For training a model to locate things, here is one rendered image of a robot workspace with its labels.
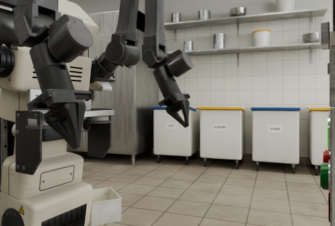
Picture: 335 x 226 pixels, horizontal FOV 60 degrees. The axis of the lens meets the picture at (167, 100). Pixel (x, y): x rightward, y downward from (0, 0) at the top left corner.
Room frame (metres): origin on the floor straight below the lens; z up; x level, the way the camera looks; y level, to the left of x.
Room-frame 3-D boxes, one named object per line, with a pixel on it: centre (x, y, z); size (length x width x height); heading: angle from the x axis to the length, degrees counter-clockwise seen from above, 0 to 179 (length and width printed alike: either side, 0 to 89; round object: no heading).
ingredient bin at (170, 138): (4.10, -0.14, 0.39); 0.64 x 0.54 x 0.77; 163
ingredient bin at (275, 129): (3.66, -1.36, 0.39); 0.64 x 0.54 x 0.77; 159
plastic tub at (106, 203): (2.13, 0.48, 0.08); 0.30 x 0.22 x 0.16; 27
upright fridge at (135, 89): (4.36, 0.94, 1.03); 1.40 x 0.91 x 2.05; 70
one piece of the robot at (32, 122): (0.85, 0.30, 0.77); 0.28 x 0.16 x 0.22; 150
